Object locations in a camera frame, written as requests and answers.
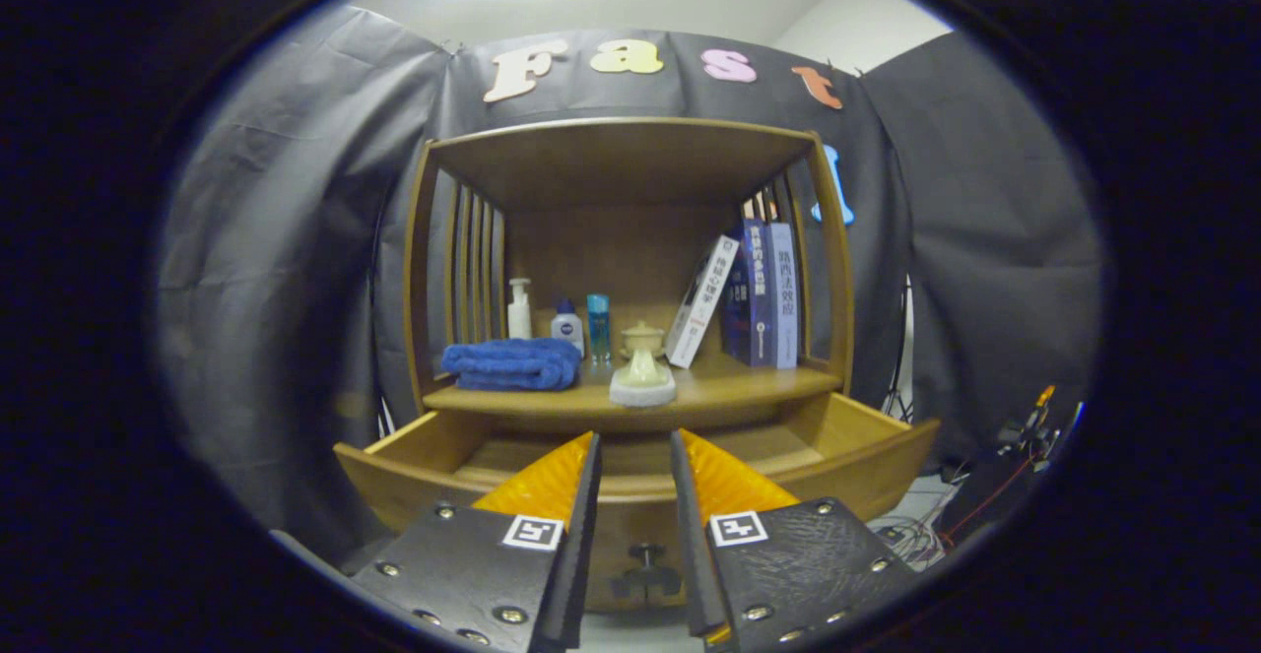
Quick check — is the blue folded towel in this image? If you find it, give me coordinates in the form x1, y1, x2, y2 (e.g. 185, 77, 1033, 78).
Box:
440, 338, 584, 392

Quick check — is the dark blue book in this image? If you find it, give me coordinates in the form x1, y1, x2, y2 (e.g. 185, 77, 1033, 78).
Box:
721, 219, 774, 368

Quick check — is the wooden drawer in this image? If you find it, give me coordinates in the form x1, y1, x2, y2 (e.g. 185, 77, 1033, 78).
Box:
333, 392, 942, 615

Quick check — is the white bottle with blue cap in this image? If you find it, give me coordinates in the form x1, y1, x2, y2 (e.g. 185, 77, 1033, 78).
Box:
550, 299, 586, 359

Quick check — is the cream ceramic pitcher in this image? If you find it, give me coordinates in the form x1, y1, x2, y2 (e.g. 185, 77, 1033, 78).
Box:
615, 350, 671, 388

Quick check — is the wooden countertop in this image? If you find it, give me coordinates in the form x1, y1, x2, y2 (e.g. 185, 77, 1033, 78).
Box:
424, 353, 848, 432

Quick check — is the white pump bottle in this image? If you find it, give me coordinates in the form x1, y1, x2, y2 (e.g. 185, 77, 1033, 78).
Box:
506, 278, 534, 341

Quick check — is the black backdrop cloth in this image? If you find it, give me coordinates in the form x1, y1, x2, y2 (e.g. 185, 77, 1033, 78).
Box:
156, 5, 1104, 555

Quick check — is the cream lidded teacup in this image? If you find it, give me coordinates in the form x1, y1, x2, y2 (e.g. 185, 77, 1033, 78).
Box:
619, 320, 667, 359

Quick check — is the wooden cabinet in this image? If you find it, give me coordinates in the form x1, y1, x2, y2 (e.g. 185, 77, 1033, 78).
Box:
402, 117, 856, 437

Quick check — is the black cable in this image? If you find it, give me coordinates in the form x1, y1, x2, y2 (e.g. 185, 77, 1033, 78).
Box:
867, 505, 942, 570

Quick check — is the pale purple book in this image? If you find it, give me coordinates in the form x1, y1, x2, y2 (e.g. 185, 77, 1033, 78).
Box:
766, 223, 799, 370

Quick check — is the white book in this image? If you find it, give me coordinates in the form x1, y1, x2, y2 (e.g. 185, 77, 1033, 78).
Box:
665, 233, 741, 369

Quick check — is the black and orange device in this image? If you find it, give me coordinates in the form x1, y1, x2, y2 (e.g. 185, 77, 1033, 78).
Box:
995, 384, 1063, 457

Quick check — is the red cable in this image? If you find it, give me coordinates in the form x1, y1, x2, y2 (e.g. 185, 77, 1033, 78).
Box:
936, 481, 1026, 551

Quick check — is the clear blue bottle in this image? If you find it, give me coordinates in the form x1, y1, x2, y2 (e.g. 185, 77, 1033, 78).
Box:
586, 294, 612, 363

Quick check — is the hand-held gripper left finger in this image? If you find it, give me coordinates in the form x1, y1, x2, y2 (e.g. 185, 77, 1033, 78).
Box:
350, 430, 603, 653

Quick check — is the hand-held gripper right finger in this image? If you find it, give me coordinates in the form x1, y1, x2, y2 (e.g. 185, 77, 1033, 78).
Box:
670, 427, 922, 653

